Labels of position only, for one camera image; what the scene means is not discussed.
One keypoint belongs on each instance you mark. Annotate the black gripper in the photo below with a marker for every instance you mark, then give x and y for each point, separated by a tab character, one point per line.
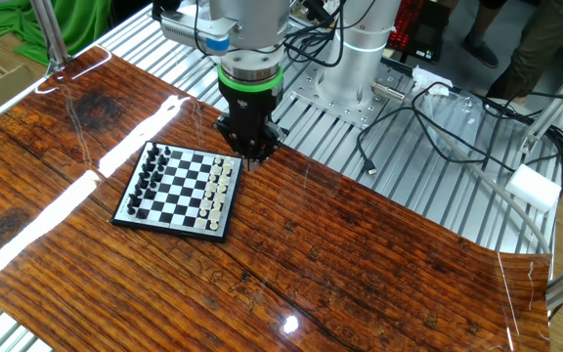
252	107

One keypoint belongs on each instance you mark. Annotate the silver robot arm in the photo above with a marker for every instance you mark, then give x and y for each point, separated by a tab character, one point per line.
257	29

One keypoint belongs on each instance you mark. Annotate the magnetic chessboard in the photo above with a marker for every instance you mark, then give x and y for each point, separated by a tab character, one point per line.
184	190

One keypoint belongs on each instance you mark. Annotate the metal cylinder connector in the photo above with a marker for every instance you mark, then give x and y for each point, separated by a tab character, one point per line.
388	91

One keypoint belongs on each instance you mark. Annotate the wood grain table mat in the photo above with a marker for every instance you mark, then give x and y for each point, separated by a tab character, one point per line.
359	269

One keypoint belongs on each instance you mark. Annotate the white crumpled paper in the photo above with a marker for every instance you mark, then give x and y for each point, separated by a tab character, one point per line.
423	78

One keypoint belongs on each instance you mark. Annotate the black red LED display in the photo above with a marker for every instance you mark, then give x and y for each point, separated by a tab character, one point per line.
423	44

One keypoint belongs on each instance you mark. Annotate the green cloth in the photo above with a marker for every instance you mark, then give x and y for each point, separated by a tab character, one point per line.
86	24

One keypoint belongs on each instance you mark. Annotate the clear plastic bag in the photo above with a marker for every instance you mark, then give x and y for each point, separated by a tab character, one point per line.
457	112

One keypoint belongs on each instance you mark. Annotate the person leg with dark shoe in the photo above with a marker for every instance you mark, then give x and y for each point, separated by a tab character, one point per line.
479	49

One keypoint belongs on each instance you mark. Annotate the white foam block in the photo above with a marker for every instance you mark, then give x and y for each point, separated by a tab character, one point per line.
533	188

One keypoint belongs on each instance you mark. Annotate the person in olive trousers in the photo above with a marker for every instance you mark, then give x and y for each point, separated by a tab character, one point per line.
540	39

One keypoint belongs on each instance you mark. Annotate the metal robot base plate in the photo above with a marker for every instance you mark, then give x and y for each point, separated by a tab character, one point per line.
350	115

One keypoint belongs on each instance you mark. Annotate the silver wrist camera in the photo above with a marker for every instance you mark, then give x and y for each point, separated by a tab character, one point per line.
184	31

